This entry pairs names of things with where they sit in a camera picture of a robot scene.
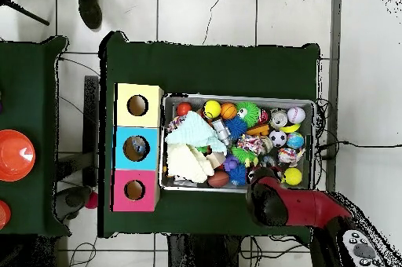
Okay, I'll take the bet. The yellow ball with seam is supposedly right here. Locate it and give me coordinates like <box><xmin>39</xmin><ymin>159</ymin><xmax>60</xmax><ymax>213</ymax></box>
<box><xmin>283</xmin><ymin>167</ymin><xmax>303</xmax><ymax>186</ymax></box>

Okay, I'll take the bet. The cream waffle cloth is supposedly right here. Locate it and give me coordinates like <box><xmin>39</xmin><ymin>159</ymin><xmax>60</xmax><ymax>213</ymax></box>
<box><xmin>166</xmin><ymin>142</ymin><xmax>217</xmax><ymax>184</ymax></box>

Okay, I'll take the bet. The mint green waffle cloth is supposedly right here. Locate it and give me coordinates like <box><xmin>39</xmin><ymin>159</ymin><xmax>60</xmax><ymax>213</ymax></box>
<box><xmin>164</xmin><ymin>110</ymin><xmax>228</xmax><ymax>155</ymax></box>

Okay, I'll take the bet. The colourful knotted rope toy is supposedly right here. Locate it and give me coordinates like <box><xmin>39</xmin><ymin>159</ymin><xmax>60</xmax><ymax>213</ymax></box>
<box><xmin>166</xmin><ymin>115</ymin><xmax>186</xmax><ymax>133</ymax></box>

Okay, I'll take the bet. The wooden box with three holes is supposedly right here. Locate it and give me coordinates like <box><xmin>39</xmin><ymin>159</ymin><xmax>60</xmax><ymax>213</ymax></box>
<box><xmin>109</xmin><ymin>82</ymin><xmax>166</xmax><ymax>213</ymax></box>

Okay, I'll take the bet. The black and white soccer ball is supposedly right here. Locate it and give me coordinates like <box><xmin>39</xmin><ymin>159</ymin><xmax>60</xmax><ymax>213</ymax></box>
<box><xmin>269</xmin><ymin>129</ymin><xmax>288</xmax><ymax>148</ymax></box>

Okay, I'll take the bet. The globe print ball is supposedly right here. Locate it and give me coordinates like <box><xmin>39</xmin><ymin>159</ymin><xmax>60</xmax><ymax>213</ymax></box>
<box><xmin>286</xmin><ymin>132</ymin><xmax>305</xmax><ymax>150</ymax></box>

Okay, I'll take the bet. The green spiky toy with eyes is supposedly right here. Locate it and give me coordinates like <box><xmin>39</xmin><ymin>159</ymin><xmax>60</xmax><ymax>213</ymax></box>
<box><xmin>236</xmin><ymin>101</ymin><xmax>261</xmax><ymax>128</ymax></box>

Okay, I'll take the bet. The silver drink can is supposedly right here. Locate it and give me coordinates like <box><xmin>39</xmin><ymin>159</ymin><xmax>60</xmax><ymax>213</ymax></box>
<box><xmin>269</xmin><ymin>108</ymin><xmax>289</xmax><ymax>130</ymax></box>

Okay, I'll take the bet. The small orange basketball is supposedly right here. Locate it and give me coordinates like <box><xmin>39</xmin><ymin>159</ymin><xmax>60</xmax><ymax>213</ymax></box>
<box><xmin>220</xmin><ymin>102</ymin><xmax>238</xmax><ymax>120</ymax></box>

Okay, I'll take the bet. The white baseball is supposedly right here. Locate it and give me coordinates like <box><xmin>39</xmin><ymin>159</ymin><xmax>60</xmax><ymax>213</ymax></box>
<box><xmin>287</xmin><ymin>106</ymin><xmax>306</xmax><ymax>125</ymax></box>

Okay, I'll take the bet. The smooth yellow ball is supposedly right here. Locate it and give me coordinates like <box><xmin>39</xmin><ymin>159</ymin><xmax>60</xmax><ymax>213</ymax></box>
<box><xmin>203</xmin><ymin>100</ymin><xmax>221</xmax><ymax>119</ymax></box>

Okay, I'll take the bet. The red-orange ball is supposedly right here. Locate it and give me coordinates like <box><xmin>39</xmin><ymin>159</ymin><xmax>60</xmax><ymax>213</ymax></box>
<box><xmin>176</xmin><ymin>102</ymin><xmax>193</xmax><ymax>117</ymax></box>

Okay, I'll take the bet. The grey device with red knob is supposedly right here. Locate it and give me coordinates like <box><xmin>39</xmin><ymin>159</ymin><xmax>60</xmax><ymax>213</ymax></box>
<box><xmin>52</xmin><ymin>185</ymin><xmax>99</xmax><ymax>221</ymax></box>

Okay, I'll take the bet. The person's foot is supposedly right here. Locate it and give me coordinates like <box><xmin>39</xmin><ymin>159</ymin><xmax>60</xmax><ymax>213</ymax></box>
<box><xmin>68</xmin><ymin>0</ymin><xmax>104</xmax><ymax>31</ymax></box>

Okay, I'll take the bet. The orange plastic bowl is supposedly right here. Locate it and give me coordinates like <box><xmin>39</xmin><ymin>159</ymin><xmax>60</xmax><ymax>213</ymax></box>
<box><xmin>0</xmin><ymin>129</ymin><xmax>36</xmax><ymax>182</ymax></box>

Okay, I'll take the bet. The orange plastic cup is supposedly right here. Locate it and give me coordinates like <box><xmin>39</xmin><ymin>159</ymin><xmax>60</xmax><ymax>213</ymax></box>
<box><xmin>0</xmin><ymin>199</ymin><xmax>12</xmax><ymax>231</ymax></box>

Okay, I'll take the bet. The black rod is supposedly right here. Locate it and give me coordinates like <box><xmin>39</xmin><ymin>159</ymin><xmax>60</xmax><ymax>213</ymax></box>
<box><xmin>0</xmin><ymin>0</ymin><xmax>50</xmax><ymax>27</ymax></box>

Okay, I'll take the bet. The silver wire mesh bin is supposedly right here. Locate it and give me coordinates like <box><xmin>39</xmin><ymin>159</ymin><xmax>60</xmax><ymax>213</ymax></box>
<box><xmin>161</xmin><ymin>92</ymin><xmax>316</xmax><ymax>196</ymax></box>

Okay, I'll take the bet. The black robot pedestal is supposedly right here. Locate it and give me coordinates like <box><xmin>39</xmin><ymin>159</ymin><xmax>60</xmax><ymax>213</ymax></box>
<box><xmin>167</xmin><ymin>234</ymin><xmax>241</xmax><ymax>267</ymax></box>

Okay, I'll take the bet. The thin black cable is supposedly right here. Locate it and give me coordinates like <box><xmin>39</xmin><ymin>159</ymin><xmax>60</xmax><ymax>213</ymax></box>
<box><xmin>202</xmin><ymin>0</ymin><xmax>228</xmax><ymax>46</ymax></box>

